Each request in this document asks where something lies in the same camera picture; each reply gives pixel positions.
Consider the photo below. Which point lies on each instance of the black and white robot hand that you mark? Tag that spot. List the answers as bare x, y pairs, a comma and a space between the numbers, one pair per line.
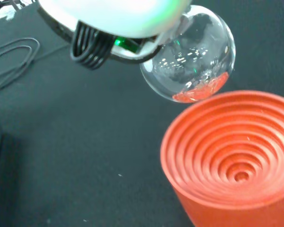
120, 16

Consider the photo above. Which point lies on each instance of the orange ribbed flask stand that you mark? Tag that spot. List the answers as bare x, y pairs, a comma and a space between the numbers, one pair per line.
227, 153

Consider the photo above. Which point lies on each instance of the black cloth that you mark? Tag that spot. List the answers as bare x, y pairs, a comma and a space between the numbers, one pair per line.
85, 142

